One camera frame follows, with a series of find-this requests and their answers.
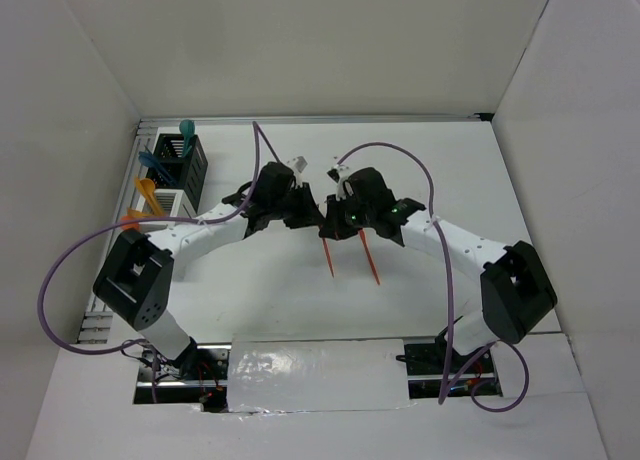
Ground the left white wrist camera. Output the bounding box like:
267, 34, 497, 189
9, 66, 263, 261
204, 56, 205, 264
285, 156, 307, 188

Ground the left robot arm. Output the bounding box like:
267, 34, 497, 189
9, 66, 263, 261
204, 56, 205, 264
93, 156, 323, 379

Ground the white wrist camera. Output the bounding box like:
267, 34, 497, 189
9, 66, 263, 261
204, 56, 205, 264
327, 164, 353, 200
285, 156, 307, 188

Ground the blue spoon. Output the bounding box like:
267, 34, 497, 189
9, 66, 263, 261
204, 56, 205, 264
138, 151, 161, 169

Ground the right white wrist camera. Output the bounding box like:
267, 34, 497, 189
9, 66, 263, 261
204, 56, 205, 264
327, 164, 353, 200

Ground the white utensil caddy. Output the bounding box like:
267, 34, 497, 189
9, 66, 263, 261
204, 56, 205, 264
127, 189, 197, 234

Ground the blue fork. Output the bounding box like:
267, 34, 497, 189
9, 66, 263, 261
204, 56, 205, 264
151, 163, 178, 186

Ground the teal spoon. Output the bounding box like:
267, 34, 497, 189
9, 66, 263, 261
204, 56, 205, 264
179, 119, 195, 158

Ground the white taped paper sheet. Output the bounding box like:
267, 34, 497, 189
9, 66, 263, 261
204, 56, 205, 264
227, 339, 410, 413

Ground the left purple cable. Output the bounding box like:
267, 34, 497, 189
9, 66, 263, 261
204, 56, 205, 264
38, 121, 281, 406

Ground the orange fork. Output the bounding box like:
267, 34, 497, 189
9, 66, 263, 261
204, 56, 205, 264
321, 238, 335, 278

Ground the yellow spoon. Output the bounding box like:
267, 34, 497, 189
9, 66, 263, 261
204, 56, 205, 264
136, 178, 166, 217

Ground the orange spoon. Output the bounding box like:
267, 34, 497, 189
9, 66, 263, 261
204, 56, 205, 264
120, 208, 150, 231

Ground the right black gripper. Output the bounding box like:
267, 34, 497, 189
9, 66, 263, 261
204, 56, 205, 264
320, 190, 375, 240

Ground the aluminium frame rail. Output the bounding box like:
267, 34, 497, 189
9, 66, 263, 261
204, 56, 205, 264
135, 112, 494, 129

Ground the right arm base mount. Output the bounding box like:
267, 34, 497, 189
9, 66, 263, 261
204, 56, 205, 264
396, 339, 501, 400

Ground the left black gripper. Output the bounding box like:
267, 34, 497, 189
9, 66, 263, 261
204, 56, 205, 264
269, 182, 325, 229

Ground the black utensil caddy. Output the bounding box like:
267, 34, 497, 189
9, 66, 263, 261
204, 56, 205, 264
146, 133, 208, 210

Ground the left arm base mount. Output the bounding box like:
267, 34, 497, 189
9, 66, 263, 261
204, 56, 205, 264
124, 344, 231, 413

